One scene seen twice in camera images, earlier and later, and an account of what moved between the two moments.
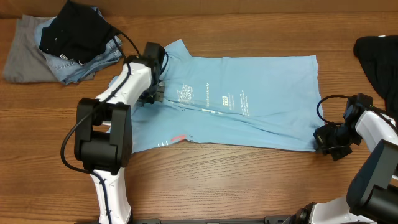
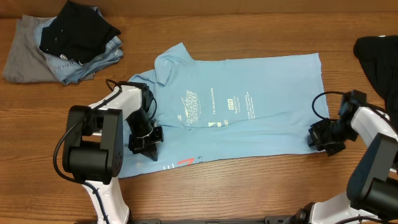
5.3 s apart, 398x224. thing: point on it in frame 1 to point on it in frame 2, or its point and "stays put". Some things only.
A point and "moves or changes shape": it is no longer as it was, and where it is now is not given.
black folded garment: [80, 33] stays put
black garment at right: [379, 55] stays put
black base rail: [271, 219] stays put
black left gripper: [158, 96] to [148, 148]
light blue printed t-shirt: [258, 102] moves or changes shape
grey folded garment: [27, 63] stays put
